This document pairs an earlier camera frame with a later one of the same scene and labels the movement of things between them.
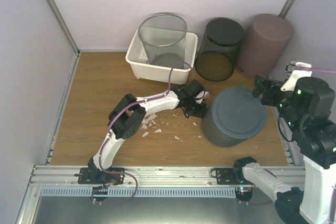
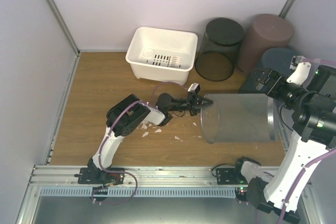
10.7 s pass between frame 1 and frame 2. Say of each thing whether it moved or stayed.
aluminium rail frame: stayed
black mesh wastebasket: stayed
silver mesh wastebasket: moved
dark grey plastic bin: moved
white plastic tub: stayed
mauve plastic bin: stayed
